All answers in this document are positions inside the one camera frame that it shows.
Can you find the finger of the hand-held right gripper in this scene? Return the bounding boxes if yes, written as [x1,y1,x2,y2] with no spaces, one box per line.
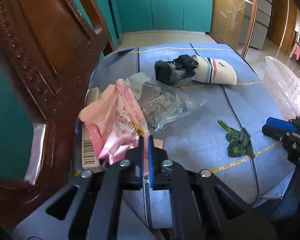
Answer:
[266,117,297,132]
[262,125,290,143]

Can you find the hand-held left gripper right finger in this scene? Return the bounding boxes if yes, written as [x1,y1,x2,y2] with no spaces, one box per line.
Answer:
[148,135,278,240]

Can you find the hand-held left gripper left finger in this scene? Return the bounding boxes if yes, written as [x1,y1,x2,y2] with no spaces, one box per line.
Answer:
[14,135,147,240]

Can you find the green leafy vegetable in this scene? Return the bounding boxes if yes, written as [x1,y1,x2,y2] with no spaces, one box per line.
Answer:
[217,119,256,159]

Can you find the pink printed wrapper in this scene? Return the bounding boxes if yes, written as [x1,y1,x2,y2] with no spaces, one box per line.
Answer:
[79,78,151,178]

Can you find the beige barcode carton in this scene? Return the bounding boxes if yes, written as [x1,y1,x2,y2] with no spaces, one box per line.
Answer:
[81,87,103,169]

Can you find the person's leg in jeans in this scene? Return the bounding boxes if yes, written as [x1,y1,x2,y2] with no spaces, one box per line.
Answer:
[255,170,300,222]

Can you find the clear plastic bag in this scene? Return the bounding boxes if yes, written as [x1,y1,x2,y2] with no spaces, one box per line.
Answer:
[125,72,208,133]

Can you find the blue woven tablecloth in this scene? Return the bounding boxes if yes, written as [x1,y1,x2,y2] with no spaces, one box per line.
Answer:
[75,42,298,230]

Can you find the white striped sock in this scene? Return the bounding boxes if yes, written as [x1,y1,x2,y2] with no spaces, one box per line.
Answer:
[191,54,238,86]

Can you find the black crumpled bag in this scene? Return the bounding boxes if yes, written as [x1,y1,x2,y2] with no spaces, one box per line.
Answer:
[154,54,199,86]

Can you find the brown wooden door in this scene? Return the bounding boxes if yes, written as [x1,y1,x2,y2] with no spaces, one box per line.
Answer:
[267,0,290,48]

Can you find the silver refrigerator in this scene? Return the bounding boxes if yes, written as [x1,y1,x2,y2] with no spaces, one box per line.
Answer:
[240,0,273,50]

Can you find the etched glass sliding door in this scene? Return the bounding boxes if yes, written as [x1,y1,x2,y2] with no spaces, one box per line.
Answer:
[210,0,259,61]

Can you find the carved wooden chair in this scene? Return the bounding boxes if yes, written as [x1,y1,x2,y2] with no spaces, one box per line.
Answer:
[0,0,116,230]

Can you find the teal base cabinets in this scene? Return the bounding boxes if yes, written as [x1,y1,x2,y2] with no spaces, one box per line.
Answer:
[0,0,214,178]

